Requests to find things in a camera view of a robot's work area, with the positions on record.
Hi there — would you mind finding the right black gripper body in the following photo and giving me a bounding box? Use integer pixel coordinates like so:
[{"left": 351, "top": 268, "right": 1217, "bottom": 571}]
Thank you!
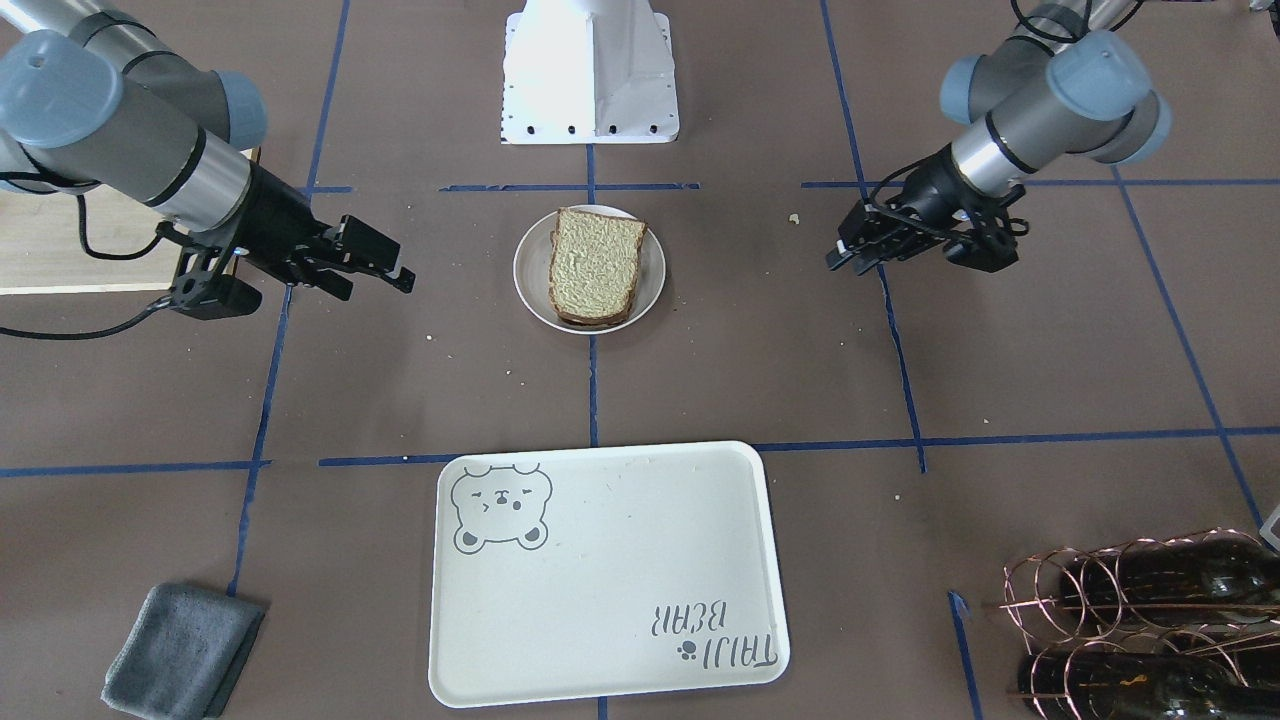
[{"left": 205, "top": 165, "right": 330, "bottom": 286}]

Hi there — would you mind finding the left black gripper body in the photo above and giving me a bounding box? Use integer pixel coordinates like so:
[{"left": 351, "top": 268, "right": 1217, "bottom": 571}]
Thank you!
[{"left": 878, "top": 145, "right": 989, "bottom": 251}]

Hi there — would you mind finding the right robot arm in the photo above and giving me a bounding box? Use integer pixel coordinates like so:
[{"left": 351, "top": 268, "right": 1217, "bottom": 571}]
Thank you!
[{"left": 3, "top": 1, "right": 415, "bottom": 319}]

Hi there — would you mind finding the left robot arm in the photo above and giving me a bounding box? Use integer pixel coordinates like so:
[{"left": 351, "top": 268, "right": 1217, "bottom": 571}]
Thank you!
[{"left": 826, "top": 1, "right": 1172, "bottom": 274}]

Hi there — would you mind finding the cream bear tray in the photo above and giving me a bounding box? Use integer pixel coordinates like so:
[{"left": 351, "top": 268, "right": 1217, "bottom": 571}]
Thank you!
[{"left": 428, "top": 441, "right": 791, "bottom": 708}]

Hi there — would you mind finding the white round plate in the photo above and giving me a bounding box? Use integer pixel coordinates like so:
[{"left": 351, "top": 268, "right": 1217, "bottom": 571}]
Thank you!
[{"left": 513, "top": 204, "right": 667, "bottom": 334}]

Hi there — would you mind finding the wooden cutting board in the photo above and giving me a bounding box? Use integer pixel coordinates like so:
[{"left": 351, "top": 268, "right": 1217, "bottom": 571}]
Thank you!
[{"left": 1, "top": 187, "right": 180, "bottom": 295}]

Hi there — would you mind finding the grey folded cloth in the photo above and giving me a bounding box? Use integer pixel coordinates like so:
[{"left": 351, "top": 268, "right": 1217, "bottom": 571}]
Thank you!
[{"left": 100, "top": 582, "right": 266, "bottom": 719}]

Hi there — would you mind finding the middle dark wine bottle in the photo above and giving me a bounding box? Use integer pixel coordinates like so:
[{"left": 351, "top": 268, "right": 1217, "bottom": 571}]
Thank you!
[{"left": 1059, "top": 534, "right": 1279, "bottom": 629}]

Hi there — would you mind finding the front green wine bottle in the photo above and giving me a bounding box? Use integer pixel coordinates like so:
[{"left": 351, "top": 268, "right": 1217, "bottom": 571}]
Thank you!
[{"left": 1016, "top": 648, "right": 1279, "bottom": 719}]

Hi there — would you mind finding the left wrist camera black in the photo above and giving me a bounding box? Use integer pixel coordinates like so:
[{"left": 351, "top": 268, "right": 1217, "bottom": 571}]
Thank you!
[{"left": 943, "top": 186, "right": 1030, "bottom": 273}]

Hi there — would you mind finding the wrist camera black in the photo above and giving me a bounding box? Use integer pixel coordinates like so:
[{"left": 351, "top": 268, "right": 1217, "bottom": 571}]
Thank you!
[
  {"left": 168, "top": 245, "right": 262, "bottom": 322},
  {"left": 943, "top": 186, "right": 1030, "bottom": 273}
]

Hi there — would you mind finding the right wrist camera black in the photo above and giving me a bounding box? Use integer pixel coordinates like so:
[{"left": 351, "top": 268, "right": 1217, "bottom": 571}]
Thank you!
[{"left": 168, "top": 245, "right": 262, "bottom": 322}]

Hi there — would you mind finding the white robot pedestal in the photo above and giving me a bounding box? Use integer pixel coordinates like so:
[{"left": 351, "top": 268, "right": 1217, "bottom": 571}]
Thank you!
[{"left": 500, "top": 1, "right": 681, "bottom": 145}]

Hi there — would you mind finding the copper wire bottle rack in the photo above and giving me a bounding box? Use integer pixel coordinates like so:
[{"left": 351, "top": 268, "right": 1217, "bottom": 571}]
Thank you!
[{"left": 996, "top": 528, "right": 1279, "bottom": 719}]

